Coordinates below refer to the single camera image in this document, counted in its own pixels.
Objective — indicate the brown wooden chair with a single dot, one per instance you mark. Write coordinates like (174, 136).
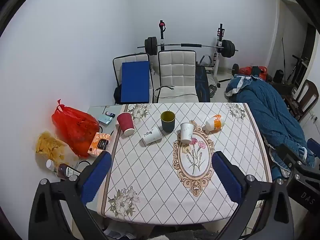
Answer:
(308, 95)

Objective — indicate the white weight rack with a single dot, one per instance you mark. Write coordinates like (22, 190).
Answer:
(218, 55)

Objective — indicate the red paper cup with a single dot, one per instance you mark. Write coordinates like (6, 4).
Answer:
(125, 123)

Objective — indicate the black dumbbell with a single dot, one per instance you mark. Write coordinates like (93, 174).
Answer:
(235, 69)

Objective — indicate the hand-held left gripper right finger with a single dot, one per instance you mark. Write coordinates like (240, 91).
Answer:
(225, 178)

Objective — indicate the dark blue weight bench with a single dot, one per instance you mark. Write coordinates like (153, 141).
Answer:
(202, 85)

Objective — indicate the plain white paper cup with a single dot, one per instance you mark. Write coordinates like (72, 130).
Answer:
(186, 132)

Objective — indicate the blue cushion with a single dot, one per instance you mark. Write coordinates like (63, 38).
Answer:
(135, 82)

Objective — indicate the small metal dumbbell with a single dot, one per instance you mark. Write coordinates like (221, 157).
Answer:
(213, 89)

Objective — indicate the red plastic bag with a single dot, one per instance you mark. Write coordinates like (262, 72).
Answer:
(75, 127)

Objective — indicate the brown sauce bottle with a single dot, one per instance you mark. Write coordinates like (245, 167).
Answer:
(65, 172)

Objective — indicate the dark phone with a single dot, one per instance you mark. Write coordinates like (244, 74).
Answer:
(110, 114)

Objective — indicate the black bag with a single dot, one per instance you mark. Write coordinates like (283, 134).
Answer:
(117, 94)

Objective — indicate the blue knitted blanket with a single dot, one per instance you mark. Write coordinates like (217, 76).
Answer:
(270, 112)

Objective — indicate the scattered white papers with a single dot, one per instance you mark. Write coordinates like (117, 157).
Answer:
(117, 233)

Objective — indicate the folded scooter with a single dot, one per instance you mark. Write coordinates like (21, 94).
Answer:
(297, 67)

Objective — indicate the white padded chair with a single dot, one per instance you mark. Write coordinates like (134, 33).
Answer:
(177, 75)
(117, 66)

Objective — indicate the barbell with black plates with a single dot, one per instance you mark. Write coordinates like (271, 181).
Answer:
(190, 45)

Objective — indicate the orange and white paper cup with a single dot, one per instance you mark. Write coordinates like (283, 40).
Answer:
(213, 123)

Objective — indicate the white capped bottle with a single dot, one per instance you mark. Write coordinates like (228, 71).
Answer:
(50, 165)

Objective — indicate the orange tissue box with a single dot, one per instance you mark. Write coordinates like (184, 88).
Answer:
(100, 143)

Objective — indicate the clear bag of chips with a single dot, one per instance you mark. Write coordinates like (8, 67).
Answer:
(50, 146)

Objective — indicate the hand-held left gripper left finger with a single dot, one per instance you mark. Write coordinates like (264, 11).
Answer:
(97, 180)

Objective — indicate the floral diamond pattern tablecloth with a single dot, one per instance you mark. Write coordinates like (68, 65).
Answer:
(150, 180)

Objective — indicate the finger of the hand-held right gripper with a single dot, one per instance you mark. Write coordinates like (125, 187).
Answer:
(287, 153)
(314, 147)

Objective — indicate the white paper cup black print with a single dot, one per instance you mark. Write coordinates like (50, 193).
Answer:
(152, 135)

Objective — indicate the teal packet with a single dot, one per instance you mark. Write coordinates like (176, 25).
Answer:
(104, 119)

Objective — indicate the dark green cup yellow inside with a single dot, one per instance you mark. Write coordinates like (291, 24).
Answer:
(167, 123)

